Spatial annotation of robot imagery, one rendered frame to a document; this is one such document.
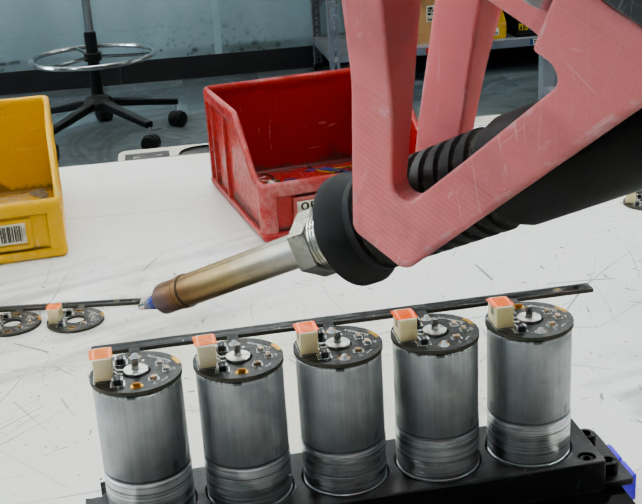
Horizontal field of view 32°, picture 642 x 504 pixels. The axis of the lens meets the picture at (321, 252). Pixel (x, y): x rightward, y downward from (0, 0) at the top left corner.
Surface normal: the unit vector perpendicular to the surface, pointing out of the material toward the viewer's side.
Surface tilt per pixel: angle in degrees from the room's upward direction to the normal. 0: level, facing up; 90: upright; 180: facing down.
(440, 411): 90
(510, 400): 90
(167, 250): 0
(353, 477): 90
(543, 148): 108
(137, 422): 90
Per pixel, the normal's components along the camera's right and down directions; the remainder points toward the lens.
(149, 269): -0.06, -0.93
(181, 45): 0.16, 0.34
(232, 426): -0.12, 0.36
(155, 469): 0.39, 0.30
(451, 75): -0.55, 0.28
